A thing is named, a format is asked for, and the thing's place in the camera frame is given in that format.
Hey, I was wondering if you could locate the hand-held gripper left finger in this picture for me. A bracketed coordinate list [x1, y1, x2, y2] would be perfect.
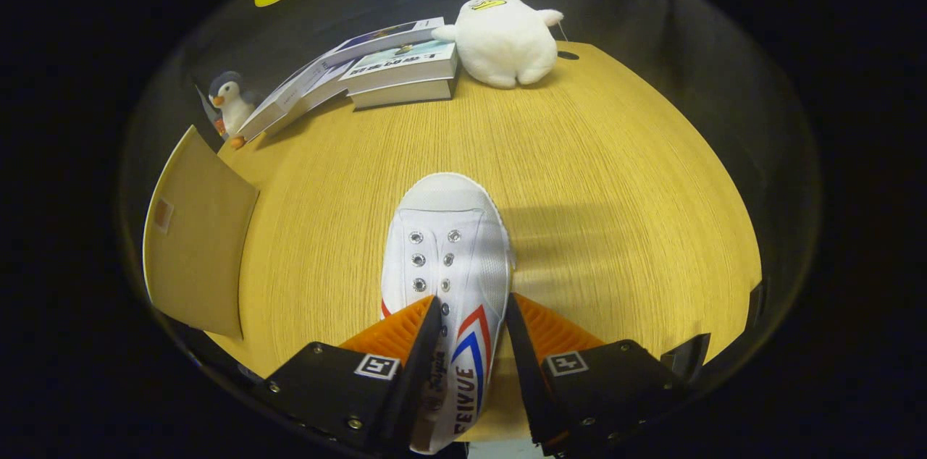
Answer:
[253, 294, 444, 456]

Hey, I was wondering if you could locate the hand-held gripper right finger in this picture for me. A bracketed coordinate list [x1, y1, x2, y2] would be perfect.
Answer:
[505, 292, 689, 456]

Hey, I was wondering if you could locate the white striped canvas shoe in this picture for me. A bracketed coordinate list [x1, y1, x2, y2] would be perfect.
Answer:
[379, 172, 517, 456]

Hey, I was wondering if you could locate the beige fabric storage box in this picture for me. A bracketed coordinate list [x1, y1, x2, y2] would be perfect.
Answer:
[142, 125, 261, 342]

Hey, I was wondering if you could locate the thick white-edged book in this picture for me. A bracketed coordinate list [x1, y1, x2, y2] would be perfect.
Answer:
[350, 75, 458, 111]

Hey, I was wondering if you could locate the white book with portrait cover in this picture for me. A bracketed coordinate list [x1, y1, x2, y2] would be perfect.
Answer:
[235, 57, 341, 143]

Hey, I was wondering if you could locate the plain white book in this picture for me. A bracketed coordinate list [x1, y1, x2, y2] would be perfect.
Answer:
[279, 59, 357, 128]

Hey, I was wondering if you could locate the book with teal landscape cover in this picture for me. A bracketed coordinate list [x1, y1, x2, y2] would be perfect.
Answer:
[339, 39, 459, 95]

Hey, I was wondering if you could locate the grey penguin plush toy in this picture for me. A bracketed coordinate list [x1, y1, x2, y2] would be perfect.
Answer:
[208, 71, 259, 151]

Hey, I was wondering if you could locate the book with blue photo cover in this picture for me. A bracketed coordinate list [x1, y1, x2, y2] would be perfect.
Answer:
[319, 17, 446, 70]

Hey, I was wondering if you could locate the white duck plush toy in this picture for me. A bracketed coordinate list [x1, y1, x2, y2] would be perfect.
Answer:
[432, 0, 565, 90]

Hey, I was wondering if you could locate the black backdrop cloth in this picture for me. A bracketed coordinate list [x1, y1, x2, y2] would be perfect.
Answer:
[118, 0, 821, 344]

